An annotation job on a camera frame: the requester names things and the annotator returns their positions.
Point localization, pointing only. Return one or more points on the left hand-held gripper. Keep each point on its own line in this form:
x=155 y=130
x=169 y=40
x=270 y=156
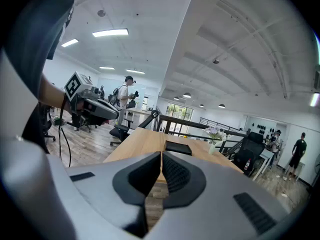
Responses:
x=75 y=85

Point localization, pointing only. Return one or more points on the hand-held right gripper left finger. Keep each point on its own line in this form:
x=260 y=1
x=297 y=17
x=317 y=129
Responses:
x=100 y=196

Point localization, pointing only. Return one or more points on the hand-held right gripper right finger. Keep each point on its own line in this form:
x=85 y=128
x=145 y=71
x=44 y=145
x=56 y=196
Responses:
x=215 y=196

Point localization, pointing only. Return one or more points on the black box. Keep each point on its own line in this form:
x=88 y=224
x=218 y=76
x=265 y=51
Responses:
x=178 y=147

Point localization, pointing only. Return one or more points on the person's left forearm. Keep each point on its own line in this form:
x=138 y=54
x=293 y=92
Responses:
x=51 y=94

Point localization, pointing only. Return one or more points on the black office chair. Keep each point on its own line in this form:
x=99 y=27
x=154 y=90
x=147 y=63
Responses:
x=121 y=131
x=82 y=121
x=250 y=151

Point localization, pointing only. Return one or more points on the white desk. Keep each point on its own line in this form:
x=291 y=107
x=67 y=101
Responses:
x=265 y=156
x=138 y=112

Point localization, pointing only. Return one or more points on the rectangular ceiling light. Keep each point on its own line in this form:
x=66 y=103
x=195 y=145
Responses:
x=69 y=43
x=106 y=68
x=110 y=32
x=135 y=71

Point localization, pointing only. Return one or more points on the clear bottle with red label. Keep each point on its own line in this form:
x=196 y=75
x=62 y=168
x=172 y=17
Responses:
x=247 y=164

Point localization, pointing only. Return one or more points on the pale green vase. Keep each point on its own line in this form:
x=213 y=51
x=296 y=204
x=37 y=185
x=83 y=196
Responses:
x=212 y=149

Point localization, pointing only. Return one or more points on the purple and white flower bouquet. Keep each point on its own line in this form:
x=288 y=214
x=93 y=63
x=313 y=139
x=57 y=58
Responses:
x=215 y=132

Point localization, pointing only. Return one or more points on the black metal railing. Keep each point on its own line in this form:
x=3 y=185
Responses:
x=180 y=121

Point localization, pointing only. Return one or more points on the round ceiling fixture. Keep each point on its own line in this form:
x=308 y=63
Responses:
x=216 y=61
x=101 y=13

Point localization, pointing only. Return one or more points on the person's black shirt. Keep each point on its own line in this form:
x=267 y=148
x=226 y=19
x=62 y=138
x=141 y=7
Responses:
x=37 y=21

